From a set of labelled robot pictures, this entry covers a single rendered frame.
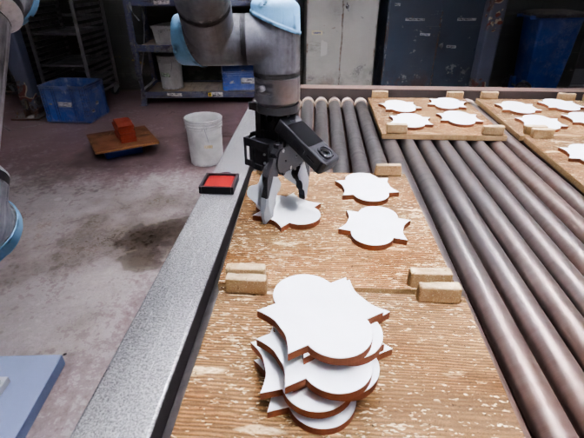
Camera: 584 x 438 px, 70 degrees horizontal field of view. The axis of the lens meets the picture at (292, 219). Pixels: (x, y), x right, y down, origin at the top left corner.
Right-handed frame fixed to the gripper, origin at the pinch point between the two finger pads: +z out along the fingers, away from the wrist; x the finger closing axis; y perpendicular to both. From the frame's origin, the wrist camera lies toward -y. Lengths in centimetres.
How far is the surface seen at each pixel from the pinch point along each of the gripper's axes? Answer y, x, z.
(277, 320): -22.7, 28.8, -7.3
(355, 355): -31.5, 27.5, -7.2
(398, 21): 193, -427, 8
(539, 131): -26, -76, -1
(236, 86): 324, -295, 75
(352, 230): -13.7, -1.0, -0.4
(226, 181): 20.9, -3.6, 1.4
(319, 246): -11.1, 5.0, 0.7
